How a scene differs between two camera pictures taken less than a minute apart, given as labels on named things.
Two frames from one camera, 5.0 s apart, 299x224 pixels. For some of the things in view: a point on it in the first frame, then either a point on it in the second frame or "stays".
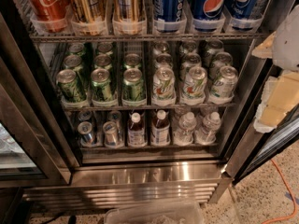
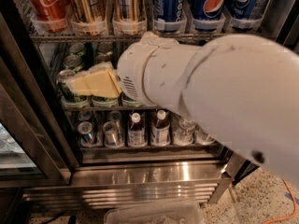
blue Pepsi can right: x=241 y=0 stays
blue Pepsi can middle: x=207 y=1 stays
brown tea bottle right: x=161 y=130 stays
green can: x=101 y=85 -> x=104 y=101
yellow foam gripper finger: x=264 y=50 -> x=130 y=67
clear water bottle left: x=187 y=124 stays
